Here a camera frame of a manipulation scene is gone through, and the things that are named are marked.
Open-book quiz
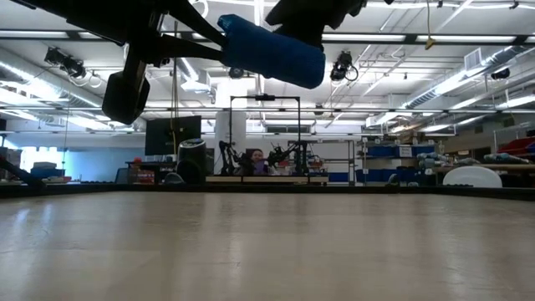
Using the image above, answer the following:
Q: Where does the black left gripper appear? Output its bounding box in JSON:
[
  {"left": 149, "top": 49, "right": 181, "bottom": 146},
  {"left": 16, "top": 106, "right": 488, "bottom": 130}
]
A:
[{"left": 8, "top": 0, "right": 230, "bottom": 125}]

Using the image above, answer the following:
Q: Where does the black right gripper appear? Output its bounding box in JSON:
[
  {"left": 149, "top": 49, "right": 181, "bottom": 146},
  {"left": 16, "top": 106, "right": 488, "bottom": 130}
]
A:
[{"left": 265, "top": 0, "right": 369, "bottom": 54}]

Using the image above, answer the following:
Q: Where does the blue elastic bandage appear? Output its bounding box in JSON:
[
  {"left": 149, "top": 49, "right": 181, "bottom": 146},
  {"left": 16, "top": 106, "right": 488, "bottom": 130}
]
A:
[{"left": 217, "top": 13, "right": 327, "bottom": 90}]

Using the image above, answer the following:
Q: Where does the overhead beam with light strips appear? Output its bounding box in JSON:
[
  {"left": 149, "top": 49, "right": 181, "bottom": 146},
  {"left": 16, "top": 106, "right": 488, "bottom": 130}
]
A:
[{"left": 0, "top": 29, "right": 535, "bottom": 46}]

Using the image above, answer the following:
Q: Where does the black monitor screen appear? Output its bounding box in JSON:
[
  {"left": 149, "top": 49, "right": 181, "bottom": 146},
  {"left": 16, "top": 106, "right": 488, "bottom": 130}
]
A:
[{"left": 145, "top": 115, "right": 202, "bottom": 156}]

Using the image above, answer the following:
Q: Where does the person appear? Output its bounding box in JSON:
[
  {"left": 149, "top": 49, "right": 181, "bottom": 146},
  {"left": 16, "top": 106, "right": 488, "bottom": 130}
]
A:
[{"left": 248, "top": 148, "right": 269, "bottom": 176}]

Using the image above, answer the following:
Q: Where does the shelf rack with blue bins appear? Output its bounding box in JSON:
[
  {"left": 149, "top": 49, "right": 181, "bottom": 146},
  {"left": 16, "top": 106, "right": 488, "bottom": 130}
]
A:
[{"left": 361, "top": 143, "right": 436, "bottom": 184}]

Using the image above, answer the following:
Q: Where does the red crate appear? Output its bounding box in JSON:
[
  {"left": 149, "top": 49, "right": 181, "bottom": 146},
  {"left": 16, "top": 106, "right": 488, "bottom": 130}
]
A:
[{"left": 128, "top": 168, "right": 156, "bottom": 185}]

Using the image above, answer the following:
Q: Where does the blue box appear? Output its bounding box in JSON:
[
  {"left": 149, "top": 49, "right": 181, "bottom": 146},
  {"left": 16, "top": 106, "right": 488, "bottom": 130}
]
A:
[{"left": 29, "top": 161, "right": 67, "bottom": 181}]

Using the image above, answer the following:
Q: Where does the red storage bin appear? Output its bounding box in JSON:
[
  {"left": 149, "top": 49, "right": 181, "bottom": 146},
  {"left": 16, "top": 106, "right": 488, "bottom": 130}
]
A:
[{"left": 496, "top": 136, "right": 535, "bottom": 156}]

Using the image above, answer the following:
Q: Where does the black mounted camera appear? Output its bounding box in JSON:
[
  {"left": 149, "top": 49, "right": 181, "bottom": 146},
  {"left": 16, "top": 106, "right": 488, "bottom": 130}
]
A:
[
  {"left": 43, "top": 46, "right": 88, "bottom": 79},
  {"left": 329, "top": 49, "right": 359, "bottom": 83}
]

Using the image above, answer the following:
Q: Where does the black gantry frame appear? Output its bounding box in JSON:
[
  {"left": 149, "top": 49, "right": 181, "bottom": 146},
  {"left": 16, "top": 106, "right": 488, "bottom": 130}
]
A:
[{"left": 228, "top": 94, "right": 303, "bottom": 176}]

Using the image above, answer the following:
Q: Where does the yellow hanging cord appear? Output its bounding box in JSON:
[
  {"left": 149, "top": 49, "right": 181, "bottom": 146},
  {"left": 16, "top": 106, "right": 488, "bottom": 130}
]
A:
[{"left": 424, "top": 0, "right": 438, "bottom": 51}]

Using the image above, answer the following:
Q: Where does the black aluminium table frame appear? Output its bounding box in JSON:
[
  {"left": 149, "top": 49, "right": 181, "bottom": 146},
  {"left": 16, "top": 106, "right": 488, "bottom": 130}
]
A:
[{"left": 0, "top": 182, "right": 535, "bottom": 202}]

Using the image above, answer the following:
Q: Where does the silver ceiling duct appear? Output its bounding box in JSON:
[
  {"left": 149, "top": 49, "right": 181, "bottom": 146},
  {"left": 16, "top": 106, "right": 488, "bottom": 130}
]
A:
[{"left": 400, "top": 43, "right": 535, "bottom": 110}]

